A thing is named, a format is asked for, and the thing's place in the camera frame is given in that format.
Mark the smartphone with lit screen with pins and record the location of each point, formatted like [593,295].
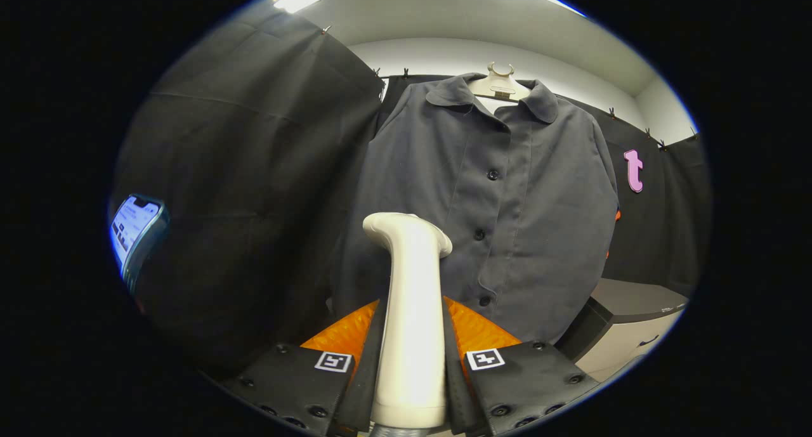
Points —
[132,224]

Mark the small ceiling light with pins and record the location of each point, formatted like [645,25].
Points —
[296,0]

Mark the grey cabinet with drawers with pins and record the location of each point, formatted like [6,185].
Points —
[634,323]

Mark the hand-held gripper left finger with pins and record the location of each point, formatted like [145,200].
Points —
[371,361]

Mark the cream clothes hanger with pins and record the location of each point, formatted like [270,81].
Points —
[501,85]

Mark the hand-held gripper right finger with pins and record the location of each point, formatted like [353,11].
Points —
[458,386]

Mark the grey button shirt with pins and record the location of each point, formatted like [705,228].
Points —
[539,221]

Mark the white garment steamer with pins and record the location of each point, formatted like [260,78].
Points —
[412,310]

